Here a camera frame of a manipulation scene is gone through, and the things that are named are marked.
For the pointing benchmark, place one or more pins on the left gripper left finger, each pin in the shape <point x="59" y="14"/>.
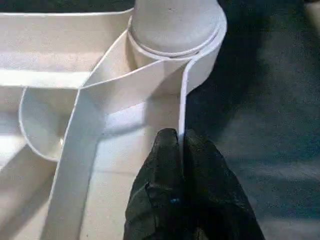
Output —
<point x="160" y="190"/>

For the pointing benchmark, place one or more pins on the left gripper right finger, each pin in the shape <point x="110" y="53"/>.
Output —
<point x="212" y="200"/>

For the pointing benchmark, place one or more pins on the white plastic table top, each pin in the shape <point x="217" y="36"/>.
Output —
<point x="75" y="125"/>

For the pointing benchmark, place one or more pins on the white plastic table leg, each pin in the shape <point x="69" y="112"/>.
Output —
<point x="172" y="25"/>

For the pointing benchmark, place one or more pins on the black mat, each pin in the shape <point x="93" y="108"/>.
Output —
<point x="262" y="100"/>

